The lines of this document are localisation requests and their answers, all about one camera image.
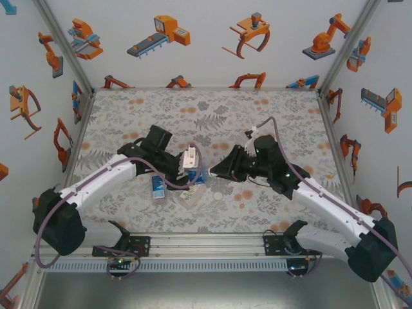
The floral fern print tablecloth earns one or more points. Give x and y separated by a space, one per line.
225 106

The grooved aluminium mounting rail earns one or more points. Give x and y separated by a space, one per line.
206 244

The clear bottle blue white label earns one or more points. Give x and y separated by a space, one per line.
157 188

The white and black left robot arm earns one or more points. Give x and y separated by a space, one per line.
96 185

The aluminium frame post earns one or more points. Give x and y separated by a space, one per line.
66 48
347 48
30 286
384 297

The thin aluminium table edge rail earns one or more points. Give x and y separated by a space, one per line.
206 88

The aluminium table side rail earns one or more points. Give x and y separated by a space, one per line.
80 135
336 145

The small controller circuit board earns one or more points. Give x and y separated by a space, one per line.
296 267
119 261

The clear bottle green leaf label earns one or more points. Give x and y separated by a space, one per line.
191 196

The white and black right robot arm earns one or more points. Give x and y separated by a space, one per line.
322 206

